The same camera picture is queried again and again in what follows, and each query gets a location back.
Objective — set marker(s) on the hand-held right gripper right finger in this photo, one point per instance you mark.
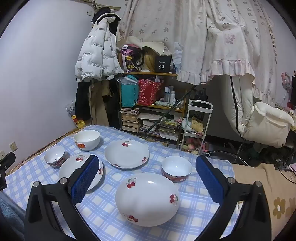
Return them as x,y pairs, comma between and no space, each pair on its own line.
209,182

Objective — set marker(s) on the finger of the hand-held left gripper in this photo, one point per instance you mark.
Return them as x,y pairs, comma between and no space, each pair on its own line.
7,161

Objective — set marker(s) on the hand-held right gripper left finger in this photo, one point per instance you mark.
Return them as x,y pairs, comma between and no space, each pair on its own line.
83,182

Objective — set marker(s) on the white cherry print plate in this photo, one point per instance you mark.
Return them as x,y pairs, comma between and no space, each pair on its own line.
126,151
148,201
72,168

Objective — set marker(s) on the medium red patterned bowl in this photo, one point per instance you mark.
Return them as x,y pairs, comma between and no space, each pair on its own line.
177,166

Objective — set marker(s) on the small red patterned bowl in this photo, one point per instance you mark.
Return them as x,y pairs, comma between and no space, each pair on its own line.
53,157

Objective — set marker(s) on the large white bowl red label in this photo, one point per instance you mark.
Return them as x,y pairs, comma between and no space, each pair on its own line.
87,141

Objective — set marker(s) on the blue plaid bedsheet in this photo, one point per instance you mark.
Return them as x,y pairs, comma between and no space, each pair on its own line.
101,208

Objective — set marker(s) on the beige flower blanket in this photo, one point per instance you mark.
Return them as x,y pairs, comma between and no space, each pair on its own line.
261,185

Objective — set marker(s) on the white trolley cart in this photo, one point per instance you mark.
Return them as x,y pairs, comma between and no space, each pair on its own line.
196,129

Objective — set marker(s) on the pile of plastic bags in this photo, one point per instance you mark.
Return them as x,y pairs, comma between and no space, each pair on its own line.
75,115

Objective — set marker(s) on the pile of magazines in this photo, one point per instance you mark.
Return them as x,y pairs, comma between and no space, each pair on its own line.
161,129

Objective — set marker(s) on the stack of old books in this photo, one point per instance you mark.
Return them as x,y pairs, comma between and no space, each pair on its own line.
130,120

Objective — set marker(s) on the beige hanging coat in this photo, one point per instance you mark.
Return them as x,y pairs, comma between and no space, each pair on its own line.
99,104

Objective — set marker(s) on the white padded office chair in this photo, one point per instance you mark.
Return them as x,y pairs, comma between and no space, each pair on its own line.
268,125

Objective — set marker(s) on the black hanging garment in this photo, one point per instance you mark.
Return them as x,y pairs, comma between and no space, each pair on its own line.
82,99

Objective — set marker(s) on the dark green pole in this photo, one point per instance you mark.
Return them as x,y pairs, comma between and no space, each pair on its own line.
166,111

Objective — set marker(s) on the row of cosmetic bottles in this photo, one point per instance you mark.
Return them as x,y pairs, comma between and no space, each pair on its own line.
172,95

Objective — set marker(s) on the teal bag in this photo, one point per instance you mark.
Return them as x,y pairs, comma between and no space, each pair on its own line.
129,93

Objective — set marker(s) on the red patterned bag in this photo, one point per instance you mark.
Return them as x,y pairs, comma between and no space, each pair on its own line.
148,92

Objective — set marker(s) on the wooden shelf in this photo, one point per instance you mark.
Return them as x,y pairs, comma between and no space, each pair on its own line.
150,74

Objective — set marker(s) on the black box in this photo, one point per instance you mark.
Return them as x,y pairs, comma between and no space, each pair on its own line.
163,64

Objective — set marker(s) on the pink small fan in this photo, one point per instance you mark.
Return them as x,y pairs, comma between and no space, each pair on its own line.
286,80

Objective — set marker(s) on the white puffer jacket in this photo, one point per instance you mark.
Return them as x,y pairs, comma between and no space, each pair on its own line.
99,53

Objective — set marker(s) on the colourful printed bag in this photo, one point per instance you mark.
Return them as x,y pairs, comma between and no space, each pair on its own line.
133,58

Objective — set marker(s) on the floral ruffled curtain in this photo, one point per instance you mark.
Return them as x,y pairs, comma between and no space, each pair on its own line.
196,34

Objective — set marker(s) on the beige folded cloth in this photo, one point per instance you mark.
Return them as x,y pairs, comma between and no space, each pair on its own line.
148,45

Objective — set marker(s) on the black cap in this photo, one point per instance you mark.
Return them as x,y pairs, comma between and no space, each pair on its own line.
103,12

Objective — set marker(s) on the wooden branch coat rack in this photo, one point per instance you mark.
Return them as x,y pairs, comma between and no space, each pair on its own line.
101,5

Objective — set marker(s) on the wall socket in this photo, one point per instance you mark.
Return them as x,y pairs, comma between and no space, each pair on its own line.
13,146
2,154

